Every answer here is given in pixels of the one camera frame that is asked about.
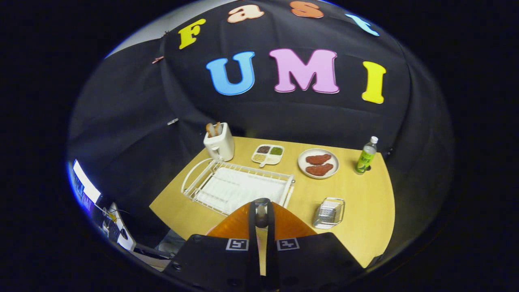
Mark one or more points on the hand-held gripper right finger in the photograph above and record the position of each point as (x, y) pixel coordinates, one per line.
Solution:
(271, 251)

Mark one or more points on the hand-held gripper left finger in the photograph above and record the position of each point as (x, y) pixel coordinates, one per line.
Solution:
(254, 251)

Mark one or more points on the white divided dish with beans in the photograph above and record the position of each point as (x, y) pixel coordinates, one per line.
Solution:
(268, 159)

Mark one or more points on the white plate with meat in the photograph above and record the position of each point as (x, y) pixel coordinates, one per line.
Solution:
(334, 160)

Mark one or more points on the red meat piece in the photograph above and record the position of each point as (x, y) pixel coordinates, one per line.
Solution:
(319, 170)
(318, 159)

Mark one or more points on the white toaster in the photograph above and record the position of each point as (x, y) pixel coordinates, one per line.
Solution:
(221, 148)

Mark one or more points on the toast bread slice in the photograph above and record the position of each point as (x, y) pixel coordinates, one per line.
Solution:
(217, 128)
(209, 129)

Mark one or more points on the green label drink bottle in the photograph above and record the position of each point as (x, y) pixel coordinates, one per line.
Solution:
(366, 158)

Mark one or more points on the small silver clip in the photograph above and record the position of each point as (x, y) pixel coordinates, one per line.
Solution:
(173, 121)

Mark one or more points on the black backdrop cloth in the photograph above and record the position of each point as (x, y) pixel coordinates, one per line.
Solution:
(142, 121)

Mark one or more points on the computer monitor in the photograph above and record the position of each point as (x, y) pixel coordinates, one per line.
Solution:
(86, 182)

